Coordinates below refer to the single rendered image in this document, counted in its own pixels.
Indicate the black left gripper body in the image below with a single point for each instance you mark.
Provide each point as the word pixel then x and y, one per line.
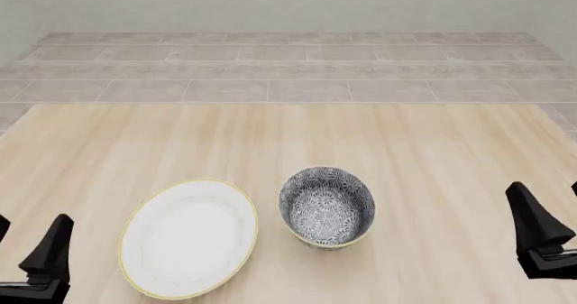
pixel 36 292

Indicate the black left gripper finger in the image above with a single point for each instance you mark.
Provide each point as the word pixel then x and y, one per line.
pixel 2 226
pixel 49 250

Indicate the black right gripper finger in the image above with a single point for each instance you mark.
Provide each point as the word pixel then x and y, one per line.
pixel 574 189
pixel 534 216

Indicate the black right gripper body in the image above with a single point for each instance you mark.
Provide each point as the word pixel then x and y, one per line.
pixel 550 261

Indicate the white plate with yellow rim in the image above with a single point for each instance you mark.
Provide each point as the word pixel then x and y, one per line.
pixel 189 239

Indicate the black floral patterned bowl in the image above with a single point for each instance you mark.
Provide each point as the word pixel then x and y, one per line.
pixel 328 209

